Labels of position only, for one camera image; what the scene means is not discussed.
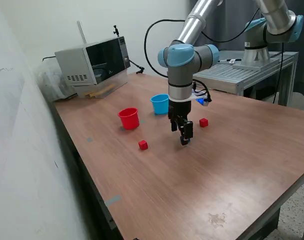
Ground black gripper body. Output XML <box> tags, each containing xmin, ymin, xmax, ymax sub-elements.
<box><xmin>168</xmin><ymin>99</ymin><xmax>192</xmax><ymax>123</ymax></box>

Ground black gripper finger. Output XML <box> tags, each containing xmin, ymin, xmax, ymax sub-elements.
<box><xmin>170</xmin><ymin>113</ymin><xmax>180</xmax><ymax>133</ymax></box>
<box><xmin>178</xmin><ymin>118</ymin><xmax>194</xmax><ymax>147</ymax></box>

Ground blue plastic bin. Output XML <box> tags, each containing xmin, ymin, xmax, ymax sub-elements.
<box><xmin>150</xmin><ymin>93</ymin><xmax>170</xmax><ymax>116</ymax></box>

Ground red plastic bin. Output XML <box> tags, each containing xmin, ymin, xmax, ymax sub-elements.
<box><xmin>118</xmin><ymin>107</ymin><xmax>140</xmax><ymax>131</ymax></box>

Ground aluminium robot mounting stand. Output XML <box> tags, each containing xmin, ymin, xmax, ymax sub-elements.
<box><xmin>193</xmin><ymin>49</ymin><xmax>299</xmax><ymax>107</ymax></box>

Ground clear plastic box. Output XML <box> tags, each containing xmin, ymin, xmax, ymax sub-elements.
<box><xmin>73</xmin><ymin>71</ymin><xmax>129</xmax><ymax>100</ymax></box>

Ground wooden sticks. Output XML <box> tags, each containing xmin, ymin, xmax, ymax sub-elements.
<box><xmin>84</xmin><ymin>83</ymin><xmax>116</xmax><ymax>98</ymax></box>

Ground dark grey curtain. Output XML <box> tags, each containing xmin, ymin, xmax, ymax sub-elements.
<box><xmin>190</xmin><ymin>0</ymin><xmax>304</xmax><ymax>94</ymax></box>

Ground long blue tape strip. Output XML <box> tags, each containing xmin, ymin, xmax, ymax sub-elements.
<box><xmin>104</xmin><ymin>194</ymin><xmax>122</xmax><ymax>207</ymax></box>

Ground silver microwave oven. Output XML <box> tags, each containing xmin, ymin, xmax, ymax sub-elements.
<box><xmin>54</xmin><ymin>36</ymin><xmax>131</xmax><ymax>87</ymax></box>

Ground white thin rod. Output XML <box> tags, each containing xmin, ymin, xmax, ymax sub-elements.
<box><xmin>76</xmin><ymin>20</ymin><xmax>88</xmax><ymax>45</ymax></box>

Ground clear plastic bag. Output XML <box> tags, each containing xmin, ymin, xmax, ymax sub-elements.
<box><xmin>35</xmin><ymin>63</ymin><xmax>77</xmax><ymax>102</ymax></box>

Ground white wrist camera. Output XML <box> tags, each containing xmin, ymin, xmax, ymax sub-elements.
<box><xmin>191</xmin><ymin>93</ymin><xmax>212</xmax><ymax>107</ymax></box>

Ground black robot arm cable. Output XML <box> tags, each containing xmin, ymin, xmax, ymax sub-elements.
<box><xmin>144</xmin><ymin>7</ymin><xmax>261</xmax><ymax>103</ymax></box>

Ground silver connector with cable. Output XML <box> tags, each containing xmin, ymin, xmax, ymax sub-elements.
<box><xmin>218</xmin><ymin>57</ymin><xmax>242</xmax><ymax>64</ymax></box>

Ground black hanging cable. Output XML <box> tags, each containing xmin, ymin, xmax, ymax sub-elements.
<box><xmin>270</xmin><ymin>42</ymin><xmax>285</xmax><ymax>104</ymax></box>

